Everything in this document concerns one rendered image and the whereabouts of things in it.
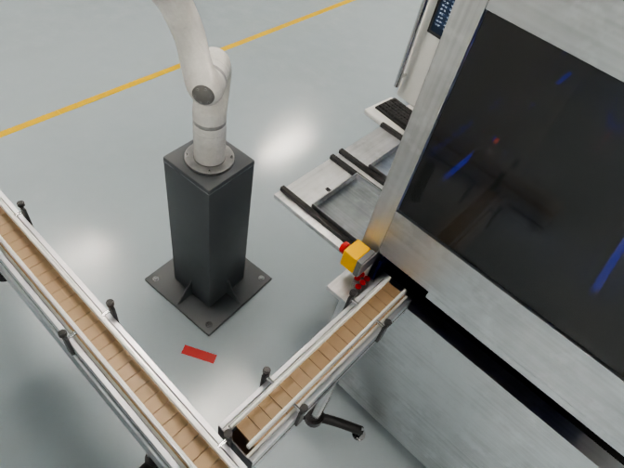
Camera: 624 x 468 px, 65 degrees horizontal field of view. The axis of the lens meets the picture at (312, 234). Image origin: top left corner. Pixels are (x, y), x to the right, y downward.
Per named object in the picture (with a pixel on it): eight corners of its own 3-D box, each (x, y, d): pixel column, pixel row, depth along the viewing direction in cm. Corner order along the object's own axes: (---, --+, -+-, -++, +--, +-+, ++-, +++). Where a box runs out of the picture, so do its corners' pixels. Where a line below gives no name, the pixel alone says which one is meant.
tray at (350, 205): (423, 230, 182) (427, 224, 180) (382, 267, 168) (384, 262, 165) (355, 178, 194) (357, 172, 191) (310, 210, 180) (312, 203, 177)
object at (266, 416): (370, 286, 167) (383, 259, 155) (407, 317, 162) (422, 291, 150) (214, 432, 130) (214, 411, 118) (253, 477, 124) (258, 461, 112)
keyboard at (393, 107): (455, 145, 230) (457, 141, 228) (436, 156, 223) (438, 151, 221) (393, 99, 245) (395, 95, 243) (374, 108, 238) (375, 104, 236)
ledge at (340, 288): (382, 293, 164) (383, 291, 162) (357, 317, 157) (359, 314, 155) (350, 267, 169) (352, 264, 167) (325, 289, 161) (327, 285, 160)
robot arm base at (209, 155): (174, 156, 188) (171, 118, 174) (210, 135, 199) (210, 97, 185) (209, 183, 183) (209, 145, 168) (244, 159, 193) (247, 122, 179)
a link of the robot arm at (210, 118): (188, 127, 172) (186, 67, 154) (200, 96, 184) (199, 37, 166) (223, 133, 173) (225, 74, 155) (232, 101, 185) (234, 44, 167)
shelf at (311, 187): (473, 187, 205) (475, 183, 204) (371, 279, 167) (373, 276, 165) (384, 125, 221) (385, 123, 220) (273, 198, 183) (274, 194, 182)
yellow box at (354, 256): (370, 265, 158) (375, 252, 152) (356, 278, 154) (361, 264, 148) (352, 251, 160) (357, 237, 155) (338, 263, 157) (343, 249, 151)
